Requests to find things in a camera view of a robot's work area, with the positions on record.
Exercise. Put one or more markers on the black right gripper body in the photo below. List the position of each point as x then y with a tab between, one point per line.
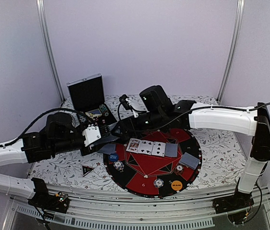
155	119

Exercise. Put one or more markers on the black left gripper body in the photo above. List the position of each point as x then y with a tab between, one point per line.
61	146

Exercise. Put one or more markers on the face-up spades card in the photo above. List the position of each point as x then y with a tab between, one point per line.
158	149

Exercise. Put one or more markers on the face-up clubs card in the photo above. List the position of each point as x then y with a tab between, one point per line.
145	147

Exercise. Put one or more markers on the face-up king card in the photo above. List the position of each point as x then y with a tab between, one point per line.
133	145

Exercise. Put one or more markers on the black triangular card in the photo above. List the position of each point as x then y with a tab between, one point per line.
86	170

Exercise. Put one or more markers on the single blue playing card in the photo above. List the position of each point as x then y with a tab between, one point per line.
189	161

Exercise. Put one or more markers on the blue small blind button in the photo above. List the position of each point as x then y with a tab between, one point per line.
113	157

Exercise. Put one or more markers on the red poker chip stack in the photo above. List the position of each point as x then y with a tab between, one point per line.
179	169

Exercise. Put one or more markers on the orange big blind button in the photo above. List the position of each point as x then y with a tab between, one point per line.
176	185

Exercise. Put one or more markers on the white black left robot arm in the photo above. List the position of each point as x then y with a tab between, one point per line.
28	148

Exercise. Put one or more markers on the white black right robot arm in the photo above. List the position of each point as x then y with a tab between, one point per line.
253	121

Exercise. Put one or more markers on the boxed playing card deck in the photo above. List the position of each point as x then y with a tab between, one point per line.
94	113

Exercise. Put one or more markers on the aluminium poker chip case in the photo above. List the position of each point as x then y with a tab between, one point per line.
87	94

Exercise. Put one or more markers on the round red black poker mat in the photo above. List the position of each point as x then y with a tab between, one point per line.
140	170

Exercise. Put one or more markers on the right poker chip row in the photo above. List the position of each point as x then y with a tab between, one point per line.
104	110

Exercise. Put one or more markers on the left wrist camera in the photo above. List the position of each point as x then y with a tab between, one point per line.
91	134

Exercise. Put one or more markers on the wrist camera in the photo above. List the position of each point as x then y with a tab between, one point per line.
91	134
129	104

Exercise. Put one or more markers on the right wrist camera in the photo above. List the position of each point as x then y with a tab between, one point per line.
129	104

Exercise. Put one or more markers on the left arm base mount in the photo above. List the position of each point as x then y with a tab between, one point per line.
58	202

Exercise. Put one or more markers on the aluminium front rail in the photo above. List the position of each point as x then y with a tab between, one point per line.
187	210

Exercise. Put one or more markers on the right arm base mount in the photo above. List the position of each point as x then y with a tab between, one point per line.
232	203

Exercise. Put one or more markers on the left aluminium frame post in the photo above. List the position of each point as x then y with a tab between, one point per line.
45	33

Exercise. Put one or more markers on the aluminium frame post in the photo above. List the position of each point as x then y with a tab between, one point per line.
236	31
45	33

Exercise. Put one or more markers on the right aluminium frame post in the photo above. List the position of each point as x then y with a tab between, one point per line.
236	31

